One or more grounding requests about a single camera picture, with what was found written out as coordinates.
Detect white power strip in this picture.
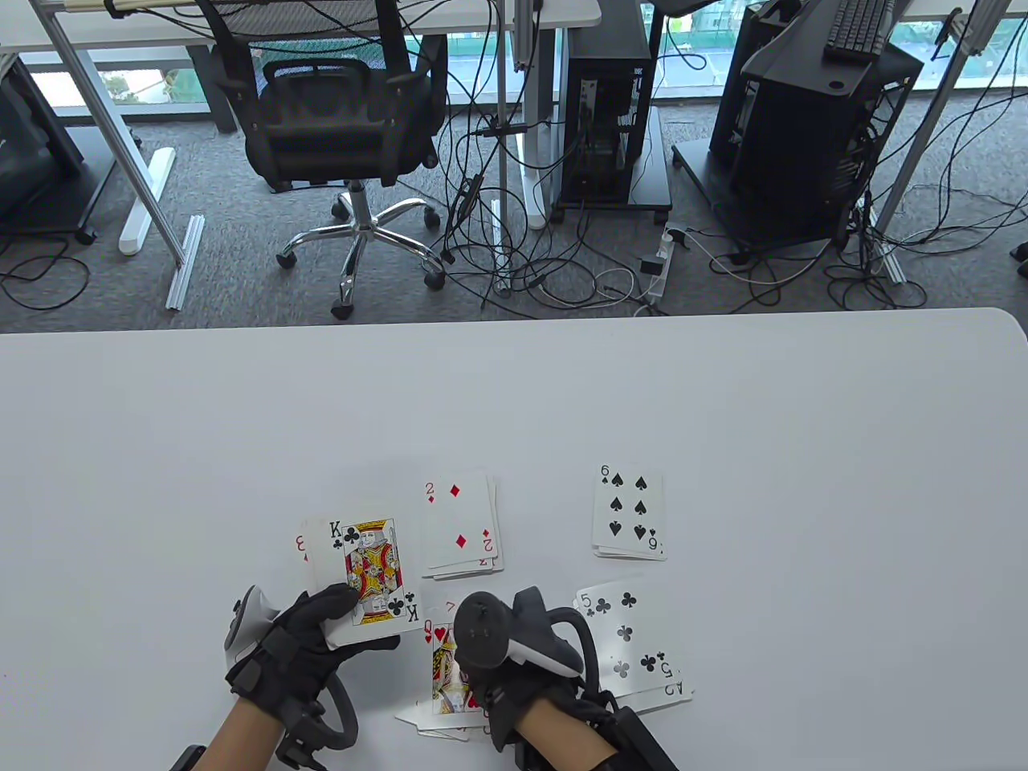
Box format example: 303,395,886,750
638,228,691,304

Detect white desk with metal legs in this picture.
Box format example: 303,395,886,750
0,0,602,312

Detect clubs face playing card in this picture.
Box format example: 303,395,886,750
309,516,423,651

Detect black cabinet on wheels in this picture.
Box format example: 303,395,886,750
0,55,102,247

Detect black floor cable loop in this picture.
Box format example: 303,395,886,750
0,231,92,312

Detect spades playing card pile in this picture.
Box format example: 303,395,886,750
592,463,668,562

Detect white desk leg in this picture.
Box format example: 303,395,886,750
871,0,1014,285

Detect person's right forearm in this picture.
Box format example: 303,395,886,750
512,697,621,771

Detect clubs playing card pile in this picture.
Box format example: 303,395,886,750
573,579,694,716

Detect grey right glove controller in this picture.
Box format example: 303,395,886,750
453,588,600,693

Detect white left glove controller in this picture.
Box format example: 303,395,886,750
223,585,360,769

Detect hearts face card pile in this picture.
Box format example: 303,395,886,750
395,598,492,742

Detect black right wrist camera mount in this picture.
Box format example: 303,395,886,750
585,689,680,771

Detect large black computer tower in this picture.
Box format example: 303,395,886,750
710,0,926,251

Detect person's left hand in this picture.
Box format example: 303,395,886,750
226,584,401,724

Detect black mesh office chair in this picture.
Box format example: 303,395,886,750
195,0,449,321

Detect black rolling computer stand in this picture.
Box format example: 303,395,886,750
553,104,674,226

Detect person's right hand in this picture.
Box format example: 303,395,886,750
464,663,581,751

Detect black keyboard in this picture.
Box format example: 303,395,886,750
822,0,897,66

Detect black open computer tower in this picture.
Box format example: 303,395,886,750
557,0,654,206

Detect tangle of black cables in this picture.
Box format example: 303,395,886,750
432,96,643,316

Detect cables beside large tower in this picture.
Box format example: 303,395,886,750
705,189,1028,312

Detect person's left forearm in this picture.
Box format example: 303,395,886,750
205,696,288,771

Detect diamonds playing card pile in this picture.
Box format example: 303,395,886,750
422,473,505,581

